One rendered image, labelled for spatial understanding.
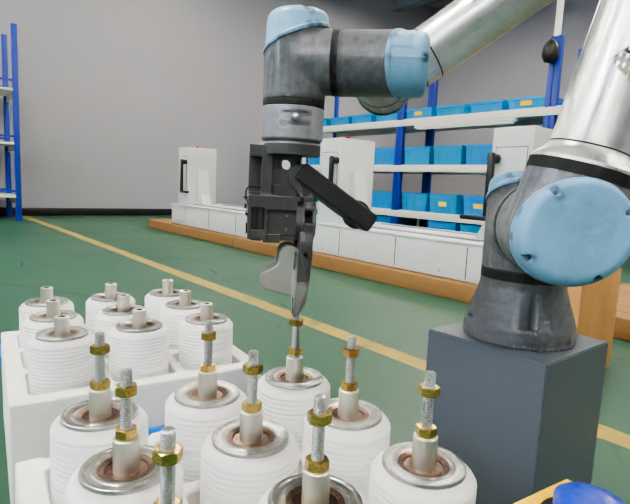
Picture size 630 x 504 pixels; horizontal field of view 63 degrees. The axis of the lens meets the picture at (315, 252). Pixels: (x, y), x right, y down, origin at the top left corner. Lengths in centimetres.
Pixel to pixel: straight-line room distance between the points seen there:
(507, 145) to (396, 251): 79
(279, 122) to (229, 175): 715
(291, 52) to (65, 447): 47
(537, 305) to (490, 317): 6
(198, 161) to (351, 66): 449
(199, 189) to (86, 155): 230
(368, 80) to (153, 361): 56
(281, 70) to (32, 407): 58
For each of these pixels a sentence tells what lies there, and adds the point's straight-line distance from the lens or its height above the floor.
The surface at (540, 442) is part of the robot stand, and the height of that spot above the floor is 20.
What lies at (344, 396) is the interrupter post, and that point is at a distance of 58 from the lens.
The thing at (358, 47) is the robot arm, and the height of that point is 65.
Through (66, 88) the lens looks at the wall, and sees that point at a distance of 699.
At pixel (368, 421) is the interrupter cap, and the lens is 58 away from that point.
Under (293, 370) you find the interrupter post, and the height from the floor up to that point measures 27.
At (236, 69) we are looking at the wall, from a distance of 795.
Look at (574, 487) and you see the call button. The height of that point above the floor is 33.
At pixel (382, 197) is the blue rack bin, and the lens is 652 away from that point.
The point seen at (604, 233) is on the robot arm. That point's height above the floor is 47.
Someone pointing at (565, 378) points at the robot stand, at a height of 27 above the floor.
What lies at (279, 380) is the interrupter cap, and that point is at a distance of 68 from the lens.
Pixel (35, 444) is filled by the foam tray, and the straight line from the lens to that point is 88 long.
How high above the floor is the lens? 50
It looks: 7 degrees down
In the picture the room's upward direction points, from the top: 3 degrees clockwise
